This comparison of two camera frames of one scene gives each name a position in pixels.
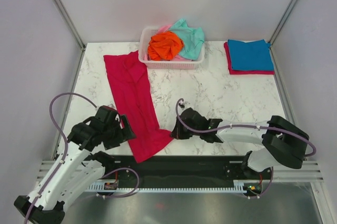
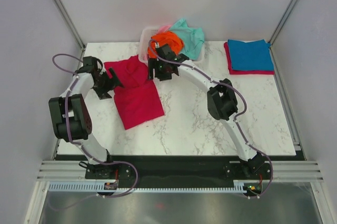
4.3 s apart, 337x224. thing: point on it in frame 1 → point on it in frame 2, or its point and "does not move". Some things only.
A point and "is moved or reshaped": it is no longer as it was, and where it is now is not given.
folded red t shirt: x=244 y=72 does not move
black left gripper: x=124 y=134 → x=102 y=93
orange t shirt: x=164 y=46 does not move
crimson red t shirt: x=130 y=81 is moved or reshaped
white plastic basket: x=146 y=34 does not move
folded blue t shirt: x=253 y=55 does not move
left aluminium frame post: x=62 y=6 does not move
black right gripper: x=177 y=133 → x=152 y=64
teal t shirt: x=193 y=38 does not move
